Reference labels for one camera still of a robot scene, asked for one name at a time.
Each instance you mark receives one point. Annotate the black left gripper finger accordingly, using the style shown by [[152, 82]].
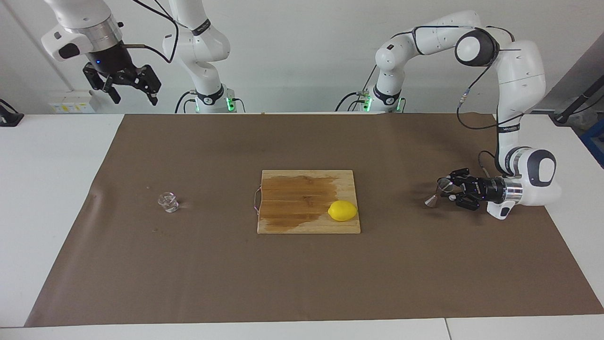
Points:
[[460, 175], [468, 204]]

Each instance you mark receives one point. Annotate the yellow lemon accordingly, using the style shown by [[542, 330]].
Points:
[[342, 210]]

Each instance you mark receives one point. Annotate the small clear glass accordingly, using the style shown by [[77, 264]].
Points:
[[168, 203]]

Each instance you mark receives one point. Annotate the brown paper table mat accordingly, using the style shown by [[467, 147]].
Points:
[[188, 274]]

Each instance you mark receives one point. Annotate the blue crate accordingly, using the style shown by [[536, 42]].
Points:
[[595, 141]]

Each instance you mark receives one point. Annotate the black clamp mount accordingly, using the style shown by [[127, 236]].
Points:
[[9, 118]]

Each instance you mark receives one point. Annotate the steel double jigger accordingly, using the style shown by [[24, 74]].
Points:
[[430, 201]]

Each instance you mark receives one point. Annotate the white box with yellow labels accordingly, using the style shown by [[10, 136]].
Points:
[[71, 101]]

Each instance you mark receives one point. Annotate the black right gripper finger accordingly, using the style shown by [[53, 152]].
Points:
[[148, 82], [106, 87]]

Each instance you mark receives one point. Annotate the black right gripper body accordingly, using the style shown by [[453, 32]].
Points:
[[111, 59]]

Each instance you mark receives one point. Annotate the black stand pole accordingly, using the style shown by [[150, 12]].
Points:
[[573, 105]]

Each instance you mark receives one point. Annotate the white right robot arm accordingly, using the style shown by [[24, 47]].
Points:
[[198, 47]]

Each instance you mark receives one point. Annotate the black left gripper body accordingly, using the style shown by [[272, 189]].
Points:
[[488, 190]]

